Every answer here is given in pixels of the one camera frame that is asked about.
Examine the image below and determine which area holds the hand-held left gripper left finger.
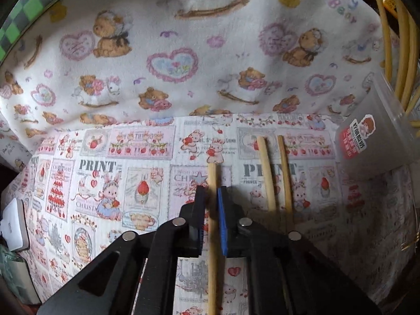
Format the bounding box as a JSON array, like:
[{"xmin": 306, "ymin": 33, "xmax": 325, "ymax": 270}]
[{"xmin": 36, "ymin": 185, "xmax": 208, "ymax": 315}]

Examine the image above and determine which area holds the strawberry print cloth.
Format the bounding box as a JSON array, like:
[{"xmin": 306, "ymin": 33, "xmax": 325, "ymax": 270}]
[{"xmin": 7, "ymin": 113, "xmax": 420, "ymax": 315}]

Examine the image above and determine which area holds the translucent plastic container red label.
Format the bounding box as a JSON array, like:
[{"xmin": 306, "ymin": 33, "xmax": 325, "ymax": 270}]
[{"xmin": 335, "ymin": 72, "xmax": 420, "ymax": 175}]

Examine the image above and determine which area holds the white power adapter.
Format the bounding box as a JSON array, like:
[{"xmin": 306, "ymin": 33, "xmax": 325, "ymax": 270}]
[{"xmin": 0, "ymin": 198, "xmax": 29, "ymax": 253}]

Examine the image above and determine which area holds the bear print blanket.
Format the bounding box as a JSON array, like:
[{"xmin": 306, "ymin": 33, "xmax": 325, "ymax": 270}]
[{"xmin": 0, "ymin": 0, "xmax": 404, "ymax": 171}]

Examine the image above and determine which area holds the green checkered cloth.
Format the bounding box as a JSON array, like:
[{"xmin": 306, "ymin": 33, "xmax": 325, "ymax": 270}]
[{"xmin": 0, "ymin": 0, "xmax": 59, "ymax": 60}]

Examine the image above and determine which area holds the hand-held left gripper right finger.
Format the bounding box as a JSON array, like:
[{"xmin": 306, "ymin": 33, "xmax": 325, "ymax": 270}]
[{"xmin": 217, "ymin": 186, "xmax": 383, "ymax": 315}]

